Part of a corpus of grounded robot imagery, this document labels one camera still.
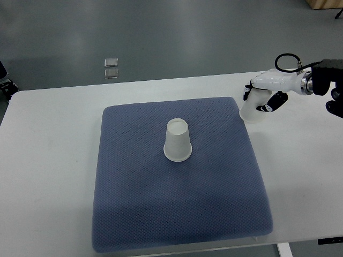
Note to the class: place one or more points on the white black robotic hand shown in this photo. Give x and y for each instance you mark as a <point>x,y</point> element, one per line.
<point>281,83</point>

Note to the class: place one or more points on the white paper cup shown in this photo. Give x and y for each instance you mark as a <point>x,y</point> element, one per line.
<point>249,112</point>
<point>177,147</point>

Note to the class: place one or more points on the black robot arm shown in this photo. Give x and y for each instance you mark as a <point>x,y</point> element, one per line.
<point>323,74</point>

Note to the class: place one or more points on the wooden box corner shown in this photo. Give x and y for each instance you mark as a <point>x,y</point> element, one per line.
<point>324,4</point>

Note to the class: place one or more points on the black tripod foot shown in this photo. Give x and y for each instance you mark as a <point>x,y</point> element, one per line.
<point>339,14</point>

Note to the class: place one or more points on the white table leg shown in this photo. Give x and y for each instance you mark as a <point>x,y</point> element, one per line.
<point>284,250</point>

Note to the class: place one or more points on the black table control panel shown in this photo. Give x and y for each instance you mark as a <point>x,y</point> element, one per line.
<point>333,240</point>

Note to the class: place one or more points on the upper metal floor plate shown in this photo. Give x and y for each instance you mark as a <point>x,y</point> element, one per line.
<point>111,62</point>

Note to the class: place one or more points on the blue textured cushion mat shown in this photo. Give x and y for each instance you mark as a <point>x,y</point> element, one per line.
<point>143,200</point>

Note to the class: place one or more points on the black object at left edge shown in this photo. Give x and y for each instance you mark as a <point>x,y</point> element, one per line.
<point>8,87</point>

